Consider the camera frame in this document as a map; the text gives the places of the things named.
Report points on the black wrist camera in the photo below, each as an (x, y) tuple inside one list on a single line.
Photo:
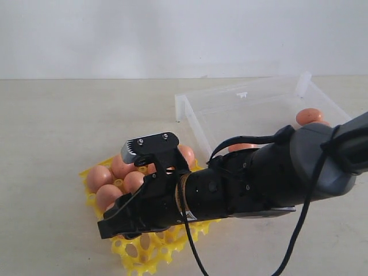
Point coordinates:
[(160, 148)]

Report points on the clear plastic container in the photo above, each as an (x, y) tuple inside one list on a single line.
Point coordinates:
[(254, 108)]

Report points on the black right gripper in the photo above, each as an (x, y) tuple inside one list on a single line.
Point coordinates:
[(157, 205)]

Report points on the yellow plastic egg tray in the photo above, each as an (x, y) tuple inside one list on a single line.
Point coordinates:
[(143, 254)]

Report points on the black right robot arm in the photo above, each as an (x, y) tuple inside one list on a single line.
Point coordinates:
[(245, 177)]

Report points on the brown egg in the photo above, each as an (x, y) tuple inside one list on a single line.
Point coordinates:
[(309, 115), (322, 123), (241, 146), (133, 181), (187, 153), (110, 206), (106, 195), (119, 168), (151, 168), (97, 177)]

